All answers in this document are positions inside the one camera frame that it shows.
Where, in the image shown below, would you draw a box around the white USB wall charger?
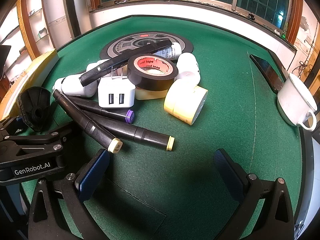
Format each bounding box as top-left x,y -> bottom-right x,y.
98,76 -> 136,108

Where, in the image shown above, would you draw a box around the black marker yellow cap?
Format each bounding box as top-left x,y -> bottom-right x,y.
84,111 -> 175,151

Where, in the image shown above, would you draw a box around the yellow masking tape roll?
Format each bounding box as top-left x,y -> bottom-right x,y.
164,79 -> 208,125

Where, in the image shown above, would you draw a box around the black phone on table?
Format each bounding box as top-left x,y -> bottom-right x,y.
249,54 -> 284,94

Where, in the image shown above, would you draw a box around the black marker cream cap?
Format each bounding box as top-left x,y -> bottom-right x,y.
53,89 -> 123,153

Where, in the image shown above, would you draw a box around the round table centre console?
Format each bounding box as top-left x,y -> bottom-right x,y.
100,31 -> 194,60

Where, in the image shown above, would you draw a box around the white pill bottle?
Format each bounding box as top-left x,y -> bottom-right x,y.
175,53 -> 201,85
53,74 -> 98,98

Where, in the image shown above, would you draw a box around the white labelled bottle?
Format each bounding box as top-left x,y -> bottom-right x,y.
154,42 -> 182,61

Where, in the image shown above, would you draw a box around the cream tape roll under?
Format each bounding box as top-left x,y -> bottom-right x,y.
135,87 -> 168,100

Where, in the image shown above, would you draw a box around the gold lined tray box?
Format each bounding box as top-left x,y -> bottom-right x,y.
1,49 -> 59,120

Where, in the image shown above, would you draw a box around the black tape red core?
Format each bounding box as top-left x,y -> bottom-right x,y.
127,54 -> 178,91

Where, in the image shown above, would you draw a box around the white wall shelves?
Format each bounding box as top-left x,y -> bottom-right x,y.
1,0 -> 54,83

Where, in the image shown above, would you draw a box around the black marker purple cap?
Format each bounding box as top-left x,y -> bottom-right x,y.
67,95 -> 135,124

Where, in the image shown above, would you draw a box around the white ceramic mug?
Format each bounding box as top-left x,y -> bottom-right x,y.
277,73 -> 317,132

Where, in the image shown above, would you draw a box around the tower air conditioner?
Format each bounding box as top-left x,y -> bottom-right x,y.
42,0 -> 92,49

